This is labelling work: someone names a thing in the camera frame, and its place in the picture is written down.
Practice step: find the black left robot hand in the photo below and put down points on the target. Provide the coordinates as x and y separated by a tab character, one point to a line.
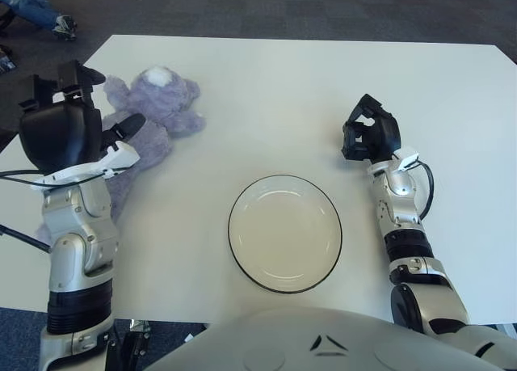
56	132

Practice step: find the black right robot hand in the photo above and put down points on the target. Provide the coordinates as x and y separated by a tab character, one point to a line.
385	132

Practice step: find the purple plush bear doll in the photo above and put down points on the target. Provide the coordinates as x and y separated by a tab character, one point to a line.
169	100

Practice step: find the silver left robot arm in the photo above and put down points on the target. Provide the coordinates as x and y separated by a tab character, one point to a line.
76	225

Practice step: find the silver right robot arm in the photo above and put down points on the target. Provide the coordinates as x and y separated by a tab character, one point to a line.
398	185

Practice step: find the white plate black rim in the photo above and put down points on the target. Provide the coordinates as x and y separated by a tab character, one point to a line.
282	233

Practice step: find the white black sneaker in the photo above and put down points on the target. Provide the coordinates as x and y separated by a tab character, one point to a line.
64	26

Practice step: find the person's leg blue jeans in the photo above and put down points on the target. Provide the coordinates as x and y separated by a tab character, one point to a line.
28	3

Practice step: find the grey robot torso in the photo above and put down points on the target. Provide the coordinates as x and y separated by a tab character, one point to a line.
303	338

